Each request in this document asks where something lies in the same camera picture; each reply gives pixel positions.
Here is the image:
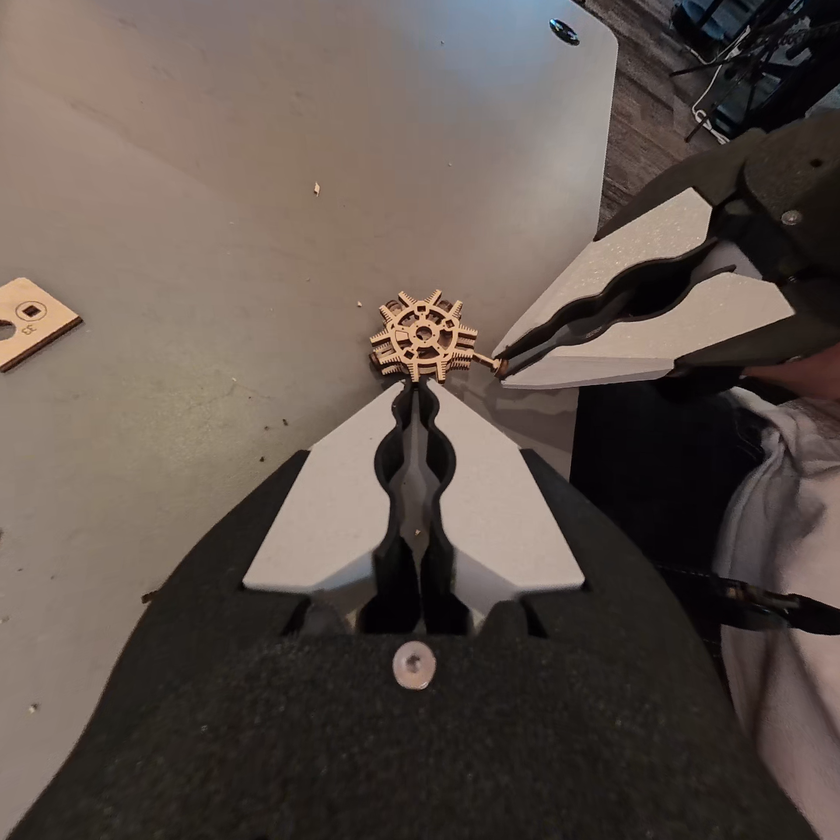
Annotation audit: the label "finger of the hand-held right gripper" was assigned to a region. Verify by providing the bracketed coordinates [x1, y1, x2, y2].
[499, 262, 796, 389]
[492, 187, 723, 362]

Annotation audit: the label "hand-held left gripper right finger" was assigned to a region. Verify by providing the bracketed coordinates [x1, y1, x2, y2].
[417, 381, 586, 610]

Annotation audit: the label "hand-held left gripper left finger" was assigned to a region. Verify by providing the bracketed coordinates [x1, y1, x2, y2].
[241, 382, 414, 627]

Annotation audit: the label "wooden radial engine model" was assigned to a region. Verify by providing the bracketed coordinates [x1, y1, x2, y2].
[369, 292, 480, 383]

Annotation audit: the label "person's right forearm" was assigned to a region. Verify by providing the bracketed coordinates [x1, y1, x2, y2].
[745, 357, 840, 421]

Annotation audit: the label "grey desk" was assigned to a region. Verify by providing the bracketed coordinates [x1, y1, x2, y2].
[0, 0, 619, 840]

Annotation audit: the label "black tripod stand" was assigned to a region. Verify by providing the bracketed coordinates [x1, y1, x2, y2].
[669, 0, 840, 142]

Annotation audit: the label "person's dark jeans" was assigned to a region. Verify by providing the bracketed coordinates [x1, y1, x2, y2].
[571, 381, 769, 664]

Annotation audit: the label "square wooden plate with holes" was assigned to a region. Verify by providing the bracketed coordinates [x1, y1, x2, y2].
[0, 277, 84, 374]

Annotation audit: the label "white cable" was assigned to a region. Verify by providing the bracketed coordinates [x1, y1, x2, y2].
[690, 62, 731, 144]

